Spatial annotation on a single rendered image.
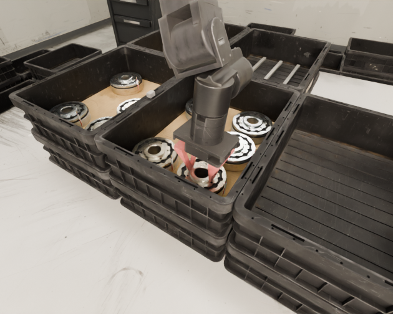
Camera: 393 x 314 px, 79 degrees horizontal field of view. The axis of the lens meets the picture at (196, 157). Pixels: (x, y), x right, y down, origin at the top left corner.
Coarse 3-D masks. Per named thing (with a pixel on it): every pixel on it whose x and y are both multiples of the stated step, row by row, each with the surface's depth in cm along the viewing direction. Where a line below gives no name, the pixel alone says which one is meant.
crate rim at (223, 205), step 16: (176, 80) 62; (256, 80) 62; (160, 96) 57; (128, 112) 52; (288, 112) 52; (112, 128) 48; (272, 128) 48; (96, 144) 46; (112, 144) 44; (128, 160) 42; (144, 160) 41; (256, 160) 41; (160, 176) 40; (176, 176) 39; (240, 176) 39; (192, 192) 37; (208, 192) 37; (240, 192) 37; (224, 208) 36
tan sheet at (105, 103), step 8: (144, 80) 83; (144, 88) 79; (152, 88) 79; (96, 96) 76; (104, 96) 76; (112, 96) 76; (120, 96) 76; (128, 96) 76; (136, 96) 76; (88, 104) 73; (96, 104) 73; (104, 104) 73; (112, 104) 73; (96, 112) 69; (104, 112) 69; (112, 112) 69
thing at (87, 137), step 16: (128, 48) 79; (80, 64) 70; (48, 80) 63; (16, 96) 57; (144, 96) 57; (32, 112) 54; (48, 112) 52; (64, 128) 50; (80, 128) 48; (96, 128) 48
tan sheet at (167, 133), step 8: (184, 112) 69; (232, 112) 69; (240, 112) 69; (176, 120) 67; (184, 120) 67; (168, 128) 64; (176, 128) 64; (160, 136) 62; (168, 136) 62; (176, 168) 54; (232, 176) 52; (232, 184) 50
